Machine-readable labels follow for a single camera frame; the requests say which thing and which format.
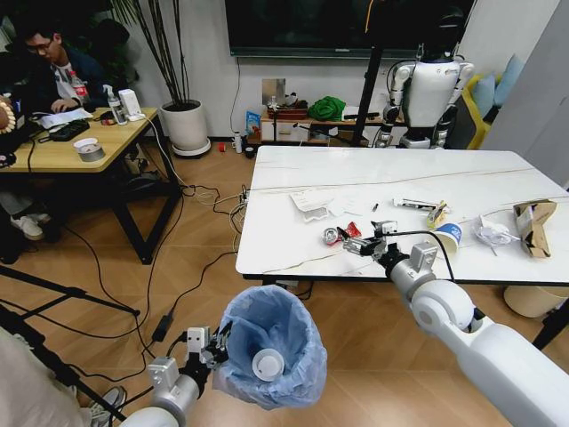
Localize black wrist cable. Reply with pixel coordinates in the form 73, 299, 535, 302
385, 228, 457, 283

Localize beige round table base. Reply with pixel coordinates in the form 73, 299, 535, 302
502, 284, 569, 318

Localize yellow chair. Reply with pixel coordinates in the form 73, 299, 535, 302
461, 74, 493, 151

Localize white box-shaped device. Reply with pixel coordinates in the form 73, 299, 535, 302
116, 88, 148, 123

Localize light blue cushion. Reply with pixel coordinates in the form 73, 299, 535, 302
470, 72, 497, 119
493, 53, 528, 106

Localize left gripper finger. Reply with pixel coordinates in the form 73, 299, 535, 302
200, 347, 228, 371
214, 323, 235, 347

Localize crumpled white plastic bag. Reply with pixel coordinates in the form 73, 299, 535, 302
471, 213, 522, 257

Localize black stand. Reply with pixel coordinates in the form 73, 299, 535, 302
352, 43, 386, 147

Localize trash bin with blue bag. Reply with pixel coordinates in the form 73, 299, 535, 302
211, 284, 329, 411

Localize blue and white paper cup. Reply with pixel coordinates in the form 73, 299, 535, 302
432, 221, 464, 253

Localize silver metal panel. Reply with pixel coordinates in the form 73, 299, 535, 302
260, 77, 288, 109

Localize white crumpled tissue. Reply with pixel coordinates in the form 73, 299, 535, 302
326, 194, 371, 220

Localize yellow snack wrapper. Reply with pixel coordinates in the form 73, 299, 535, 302
425, 200, 451, 226

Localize white plant pot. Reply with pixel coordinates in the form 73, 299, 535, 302
158, 99, 212, 158

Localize crushed metal can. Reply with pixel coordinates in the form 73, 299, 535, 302
321, 226, 346, 247

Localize black floor cable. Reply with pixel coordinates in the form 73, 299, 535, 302
61, 186, 244, 357

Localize low wooden shelf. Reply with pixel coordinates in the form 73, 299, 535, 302
259, 104, 384, 147

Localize wooden desk with black frame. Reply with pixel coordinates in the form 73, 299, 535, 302
0, 106, 184, 266

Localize tall green plant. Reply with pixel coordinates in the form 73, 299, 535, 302
86, 0, 202, 110

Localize white printed paper sheet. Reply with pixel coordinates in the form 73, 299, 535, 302
288, 188, 335, 213

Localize white papers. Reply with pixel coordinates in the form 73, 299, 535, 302
29, 108, 95, 131

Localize green cloth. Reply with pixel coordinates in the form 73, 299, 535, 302
307, 94, 348, 123

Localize grey tape roll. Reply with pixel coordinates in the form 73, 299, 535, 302
72, 137, 107, 163

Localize clear plastic wrapper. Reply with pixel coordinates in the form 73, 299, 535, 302
301, 205, 333, 222

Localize clear spray bottle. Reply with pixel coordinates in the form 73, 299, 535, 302
102, 84, 128, 127

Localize person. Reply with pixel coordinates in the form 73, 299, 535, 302
0, 326, 129, 427
0, 17, 116, 244

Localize black tripod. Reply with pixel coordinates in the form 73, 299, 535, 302
0, 263, 141, 423

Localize torn brown cardboard box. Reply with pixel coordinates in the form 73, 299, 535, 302
512, 197, 559, 260

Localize blue snack bag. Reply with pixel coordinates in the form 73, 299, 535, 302
244, 109, 264, 135

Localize black flat screen television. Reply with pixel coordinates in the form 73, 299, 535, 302
223, 0, 477, 60

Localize black table leg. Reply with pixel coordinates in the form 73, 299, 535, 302
531, 294, 569, 352

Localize white humanoid robot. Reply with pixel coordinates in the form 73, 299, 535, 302
372, 20, 477, 150

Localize white flat tube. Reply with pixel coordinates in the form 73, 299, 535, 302
392, 197, 439, 211

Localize black power adapter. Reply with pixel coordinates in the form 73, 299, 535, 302
151, 312, 175, 343

